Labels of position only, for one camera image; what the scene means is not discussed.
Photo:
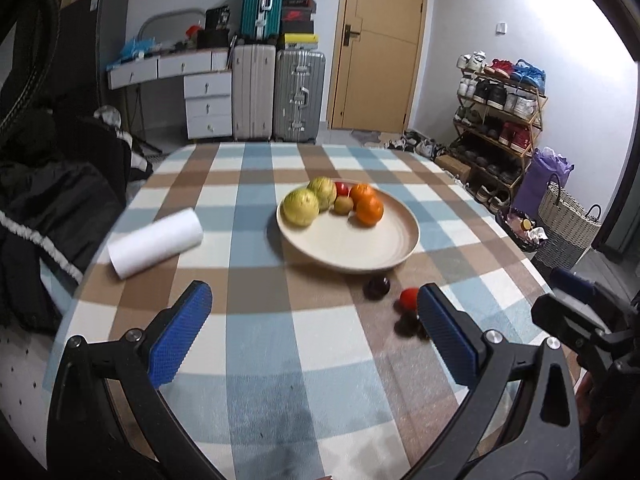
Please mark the brown kiwi fruit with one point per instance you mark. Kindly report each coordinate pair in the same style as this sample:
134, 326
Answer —
343, 205

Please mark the orange mandarin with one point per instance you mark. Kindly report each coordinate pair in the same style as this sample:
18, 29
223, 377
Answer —
369, 211
361, 191

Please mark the yellow-green guava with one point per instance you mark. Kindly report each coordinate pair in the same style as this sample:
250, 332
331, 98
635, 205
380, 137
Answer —
301, 207

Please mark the red tomato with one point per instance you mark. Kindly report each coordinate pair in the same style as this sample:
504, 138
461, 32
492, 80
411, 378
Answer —
342, 189
408, 299

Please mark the checkered tablecloth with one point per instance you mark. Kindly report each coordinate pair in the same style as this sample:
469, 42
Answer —
296, 374

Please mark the wooden shoe rack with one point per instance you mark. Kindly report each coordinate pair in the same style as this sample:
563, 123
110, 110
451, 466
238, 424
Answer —
497, 123

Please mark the woven basket bag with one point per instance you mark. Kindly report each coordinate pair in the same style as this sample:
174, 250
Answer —
566, 218

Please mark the wrinkled green guava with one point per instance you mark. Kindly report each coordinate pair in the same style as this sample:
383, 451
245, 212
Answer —
325, 190

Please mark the teal suitcase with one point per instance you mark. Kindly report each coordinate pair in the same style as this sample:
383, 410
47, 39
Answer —
260, 20

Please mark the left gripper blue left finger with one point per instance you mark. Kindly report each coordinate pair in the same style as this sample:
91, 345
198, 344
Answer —
173, 331

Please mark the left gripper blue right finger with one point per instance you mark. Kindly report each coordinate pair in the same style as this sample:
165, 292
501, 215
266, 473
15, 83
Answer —
457, 338

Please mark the dark purple plum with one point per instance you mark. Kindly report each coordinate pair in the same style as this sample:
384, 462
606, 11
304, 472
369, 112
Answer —
376, 288

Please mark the stacked shoe boxes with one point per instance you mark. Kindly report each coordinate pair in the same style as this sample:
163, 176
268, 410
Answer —
297, 25

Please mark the silver grey suitcase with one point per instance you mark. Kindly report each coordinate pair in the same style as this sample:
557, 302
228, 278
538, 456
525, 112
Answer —
298, 95

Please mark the beige suitcase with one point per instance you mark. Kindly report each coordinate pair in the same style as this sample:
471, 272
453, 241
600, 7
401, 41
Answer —
253, 67

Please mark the white drawer desk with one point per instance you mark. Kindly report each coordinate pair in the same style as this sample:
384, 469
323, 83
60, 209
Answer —
206, 87

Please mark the black bowl basket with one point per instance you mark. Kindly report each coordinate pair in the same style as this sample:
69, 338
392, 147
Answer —
524, 231

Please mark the wooden door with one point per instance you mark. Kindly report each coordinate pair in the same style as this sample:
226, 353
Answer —
376, 59

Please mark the purple bag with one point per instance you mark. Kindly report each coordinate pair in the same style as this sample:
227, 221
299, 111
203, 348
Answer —
545, 164

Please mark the dark grey cabinet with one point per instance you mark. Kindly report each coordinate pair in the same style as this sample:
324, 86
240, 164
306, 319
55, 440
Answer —
92, 35

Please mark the cream round plate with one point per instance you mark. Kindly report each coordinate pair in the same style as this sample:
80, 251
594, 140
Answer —
343, 243

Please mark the black clothes pile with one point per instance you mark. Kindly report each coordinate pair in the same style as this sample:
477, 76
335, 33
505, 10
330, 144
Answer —
64, 183

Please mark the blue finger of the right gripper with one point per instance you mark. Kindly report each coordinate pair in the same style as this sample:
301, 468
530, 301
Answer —
572, 282

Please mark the white paper towel roll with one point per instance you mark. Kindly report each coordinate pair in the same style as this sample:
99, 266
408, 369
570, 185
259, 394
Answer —
163, 239

